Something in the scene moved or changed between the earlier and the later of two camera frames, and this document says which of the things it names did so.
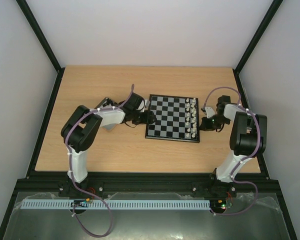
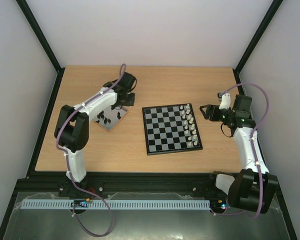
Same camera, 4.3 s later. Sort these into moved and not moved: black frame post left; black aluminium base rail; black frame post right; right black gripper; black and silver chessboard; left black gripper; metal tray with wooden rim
Moved: left black gripper; right black gripper; black and silver chessboard
Not moved: black frame post right; black aluminium base rail; metal tray with wooden rim; black frame post left
